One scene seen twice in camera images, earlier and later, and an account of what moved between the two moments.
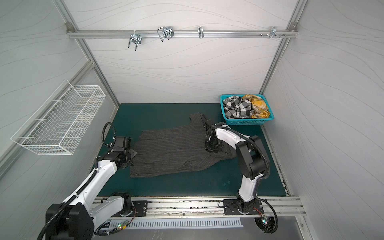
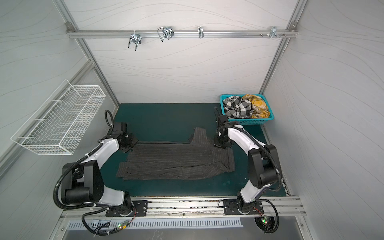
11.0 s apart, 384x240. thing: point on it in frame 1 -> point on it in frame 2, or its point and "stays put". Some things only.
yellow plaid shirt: [260, 109] stays put
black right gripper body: [213, 147] -> [220, 141]
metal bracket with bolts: [273, 32] stays put
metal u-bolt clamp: [165, 31] stays put
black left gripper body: [130, 154] -> [130, 141]
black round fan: [266, 223] stays put
